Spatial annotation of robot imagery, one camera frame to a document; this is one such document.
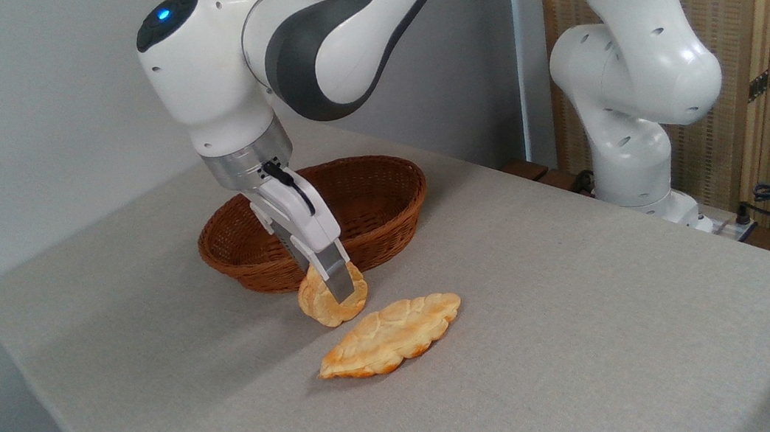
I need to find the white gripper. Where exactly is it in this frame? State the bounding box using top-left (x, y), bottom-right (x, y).
top-left (243, 161), bottom-right (359, 316)

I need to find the round bread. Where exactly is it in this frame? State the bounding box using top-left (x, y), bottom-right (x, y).
top-left (294, 257), bottom-right (373, 332)

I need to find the brown wicker basket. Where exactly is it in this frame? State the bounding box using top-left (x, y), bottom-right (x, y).
top-left (189, 148), bottom-right (439, 304)

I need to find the long leaf-shaped bread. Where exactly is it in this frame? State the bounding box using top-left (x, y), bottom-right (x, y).
top-left (311, 290), bottom-right (470, 384)

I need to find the grey tablecloth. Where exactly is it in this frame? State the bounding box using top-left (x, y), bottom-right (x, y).
top-left (0, 61), bottom-right (770, 432)

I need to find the brown wooden board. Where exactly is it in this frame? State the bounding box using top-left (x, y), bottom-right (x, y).
top-left (499, 150), bottom-right (595, 207)

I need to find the white vertical pole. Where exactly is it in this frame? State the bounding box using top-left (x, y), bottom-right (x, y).
top-left (505, 0), bottom-right (566, 172)

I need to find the white power strip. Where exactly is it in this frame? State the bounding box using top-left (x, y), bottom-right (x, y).
top-left (707, 210), bottom-right (760, 246)

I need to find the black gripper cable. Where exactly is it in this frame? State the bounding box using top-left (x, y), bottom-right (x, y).
top-left (261, 156), bottom-right (317, 222)

